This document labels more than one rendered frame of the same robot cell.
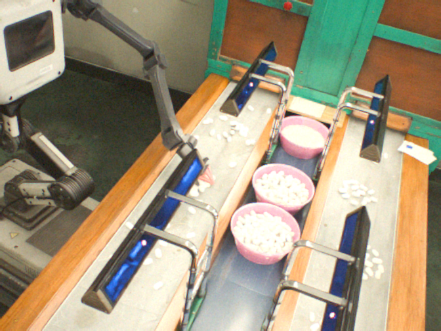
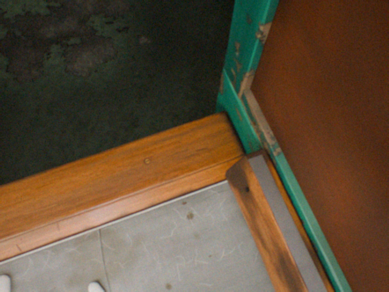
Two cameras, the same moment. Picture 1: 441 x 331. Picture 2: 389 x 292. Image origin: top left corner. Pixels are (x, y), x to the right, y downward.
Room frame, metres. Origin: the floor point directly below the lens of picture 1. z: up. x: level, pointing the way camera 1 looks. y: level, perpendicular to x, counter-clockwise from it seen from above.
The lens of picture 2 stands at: (2.18, -0.06, 1.37)
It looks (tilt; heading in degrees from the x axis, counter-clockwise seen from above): 67 degrees down; 54
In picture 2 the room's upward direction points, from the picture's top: 2 degrees clockwise
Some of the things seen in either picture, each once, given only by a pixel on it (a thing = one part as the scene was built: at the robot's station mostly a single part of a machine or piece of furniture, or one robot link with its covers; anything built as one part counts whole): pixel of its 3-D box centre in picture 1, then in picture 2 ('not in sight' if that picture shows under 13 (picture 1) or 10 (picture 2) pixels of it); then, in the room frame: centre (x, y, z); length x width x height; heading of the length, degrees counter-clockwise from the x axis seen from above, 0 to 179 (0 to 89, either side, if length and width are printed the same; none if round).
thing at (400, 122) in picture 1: (381, 116); not in sight; (2.18, -0.76, 0.83); 0.30 x 0.06 x 0.07; 77
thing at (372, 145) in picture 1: (379, 112); not in sight; (1.76, -0.60, 1.08); 0.62 x 0.08 x 0.07; 167
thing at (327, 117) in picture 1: (313, 110); not in sight; (2.20, -0.42, 0.77); 0.33 x 0.15 x 0.01; 77
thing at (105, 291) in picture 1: (153, 216); not in sight; (0.95, 0.17, 1.08); 0.62 x 0.08 x 0.07; 167
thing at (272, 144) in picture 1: (262, 113); not in sight; (1.87, -0.13, 0.90); 0.20 x 0.19 x 0.45; 167
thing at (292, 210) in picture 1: (281, 192); not in sight; (1.56, -0.27, 0.72); 0.27 x 0.27 x 0.10
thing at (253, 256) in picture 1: (263, 235); not in sight; (1.29, -0.20, 0.72); 0.27 x 0.27 x 0.10
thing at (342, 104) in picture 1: (347, 141); not in sight; (1.78, -0.52, 0.90); 0.20 x 0.19 x 0.45; 167
